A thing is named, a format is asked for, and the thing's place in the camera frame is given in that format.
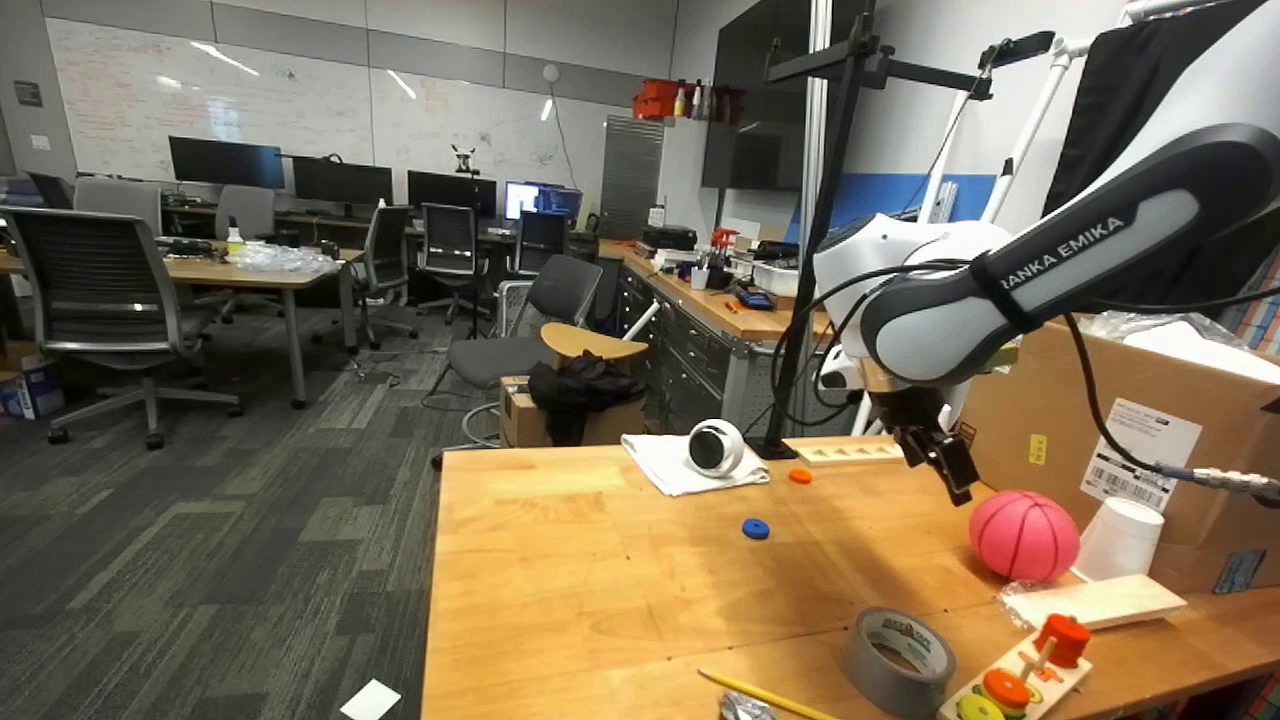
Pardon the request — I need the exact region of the large cardboard shipping box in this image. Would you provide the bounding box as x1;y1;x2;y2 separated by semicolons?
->
960;316;1280;601

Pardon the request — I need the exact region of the wooden office desk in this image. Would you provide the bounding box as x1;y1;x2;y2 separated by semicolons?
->
161;249;353;411

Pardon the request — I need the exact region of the red cylinder stacking block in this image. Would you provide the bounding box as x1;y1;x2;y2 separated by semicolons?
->
1037;611;1091;673

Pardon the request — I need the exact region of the red storage box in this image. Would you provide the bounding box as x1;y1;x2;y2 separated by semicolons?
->
629;74;683;129

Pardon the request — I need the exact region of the grey duct tape roll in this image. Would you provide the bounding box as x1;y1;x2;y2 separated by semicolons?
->
843;602;960;720

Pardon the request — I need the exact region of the pink mini basketball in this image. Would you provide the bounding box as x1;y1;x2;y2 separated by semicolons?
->
962;486;1082;588

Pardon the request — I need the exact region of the white paper scrap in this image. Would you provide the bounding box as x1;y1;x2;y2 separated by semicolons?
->
335;675;405;720

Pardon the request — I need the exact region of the white tripod stand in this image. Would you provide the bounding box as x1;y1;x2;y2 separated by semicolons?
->
915;27;1091;233

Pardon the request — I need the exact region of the black curtain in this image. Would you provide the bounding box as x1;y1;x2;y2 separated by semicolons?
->
1042;0;1265;215

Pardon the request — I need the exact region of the white paper cup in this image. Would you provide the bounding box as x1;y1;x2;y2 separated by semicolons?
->
1073;496;1174;588

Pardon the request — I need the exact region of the orange stacking disc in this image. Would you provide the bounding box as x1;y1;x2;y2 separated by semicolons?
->
981;668;1032;713

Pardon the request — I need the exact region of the grey mesh office chair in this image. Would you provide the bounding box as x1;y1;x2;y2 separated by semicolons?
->
5;205;247;450

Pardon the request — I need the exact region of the long white foam tray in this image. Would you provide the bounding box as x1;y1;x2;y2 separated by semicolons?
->
994;573;1191;630

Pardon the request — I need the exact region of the blue wall board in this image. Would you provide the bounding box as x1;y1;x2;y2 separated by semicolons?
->
795;171;1000;242

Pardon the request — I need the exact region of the black office chair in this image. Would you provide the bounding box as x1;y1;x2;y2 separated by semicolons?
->
355;200;421;353
410;200;496;323

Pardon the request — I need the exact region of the dark padded office chair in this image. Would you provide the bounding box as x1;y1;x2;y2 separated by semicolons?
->
426;251;606;403

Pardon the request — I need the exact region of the small cardboard box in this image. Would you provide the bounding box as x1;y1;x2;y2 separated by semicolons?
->
496;372;550;447

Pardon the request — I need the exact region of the black computer monitor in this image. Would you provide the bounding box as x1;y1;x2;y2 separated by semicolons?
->
166;130;288;192
405;169;500;220
288;153;395;212

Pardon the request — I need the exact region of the long wooden workbench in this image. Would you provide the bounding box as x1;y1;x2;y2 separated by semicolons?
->
597;237;854;436

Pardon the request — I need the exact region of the clear plastic bag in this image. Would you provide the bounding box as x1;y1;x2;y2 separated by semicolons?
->
1082;309;1280;387

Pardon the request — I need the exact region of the wooden strip with holes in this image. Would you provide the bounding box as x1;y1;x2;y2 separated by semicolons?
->
781;433;906;469

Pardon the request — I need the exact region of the wooden peg stacking board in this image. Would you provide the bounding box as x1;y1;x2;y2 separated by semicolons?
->
936;629;1097;720

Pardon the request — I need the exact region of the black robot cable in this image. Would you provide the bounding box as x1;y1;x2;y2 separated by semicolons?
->
771;254;1280;508

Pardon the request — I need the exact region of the black camera stand pole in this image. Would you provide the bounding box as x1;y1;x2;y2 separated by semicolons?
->
757;0;994;460

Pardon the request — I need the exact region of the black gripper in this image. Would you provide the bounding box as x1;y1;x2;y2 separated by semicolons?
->
875;380;982;508

